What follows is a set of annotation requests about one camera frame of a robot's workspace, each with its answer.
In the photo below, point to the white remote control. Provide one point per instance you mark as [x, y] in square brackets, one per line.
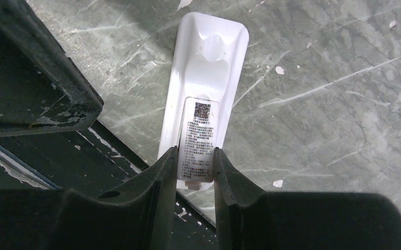
[207, 64]

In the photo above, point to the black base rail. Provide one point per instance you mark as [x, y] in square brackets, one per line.
[91, 162]

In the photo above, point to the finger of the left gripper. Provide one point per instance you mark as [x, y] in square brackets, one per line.
[41, 89]

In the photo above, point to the white battery cover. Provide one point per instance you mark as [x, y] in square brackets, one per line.
[197, 142]

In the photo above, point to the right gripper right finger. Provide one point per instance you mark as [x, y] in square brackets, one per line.
[248, 217]

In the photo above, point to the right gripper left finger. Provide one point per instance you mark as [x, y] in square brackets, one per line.
[135, 215]

